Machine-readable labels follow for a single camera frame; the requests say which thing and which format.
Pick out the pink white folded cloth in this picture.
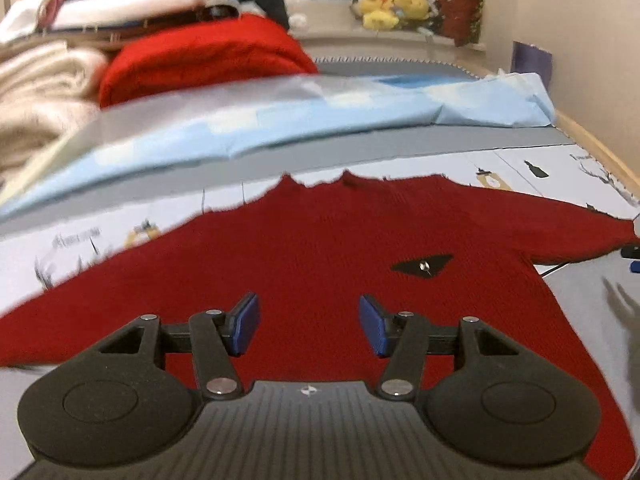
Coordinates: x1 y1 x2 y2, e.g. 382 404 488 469
1 0 65 46

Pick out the navy trimmed folded blanket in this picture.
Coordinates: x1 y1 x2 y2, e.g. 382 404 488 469
28 0 241 41

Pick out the cream folded quilt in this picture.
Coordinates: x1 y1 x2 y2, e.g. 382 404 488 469
1 41 110 185

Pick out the dark red knit sweater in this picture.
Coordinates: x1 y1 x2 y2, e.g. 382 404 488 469
0 170 640 480

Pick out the deer print bed sheet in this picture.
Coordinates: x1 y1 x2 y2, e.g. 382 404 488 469
0 56 640 480

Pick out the light blue folded sheet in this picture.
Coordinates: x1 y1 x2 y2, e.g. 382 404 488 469
1 73 555 218

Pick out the yellow duck plush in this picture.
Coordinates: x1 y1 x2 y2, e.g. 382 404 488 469
355 0 399 32

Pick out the purple paper bag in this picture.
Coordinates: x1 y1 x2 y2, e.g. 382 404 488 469
511 41 552 89

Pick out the bright red folded blanket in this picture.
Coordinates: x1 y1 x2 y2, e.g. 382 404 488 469
98 14 319 108

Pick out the white folded bedding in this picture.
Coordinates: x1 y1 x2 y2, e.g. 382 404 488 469
51 0 209 29

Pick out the white plush toy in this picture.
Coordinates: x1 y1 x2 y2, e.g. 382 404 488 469
283 0 309 30

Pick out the yellow round plush toy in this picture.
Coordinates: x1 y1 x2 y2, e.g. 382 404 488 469
393 0 431 21

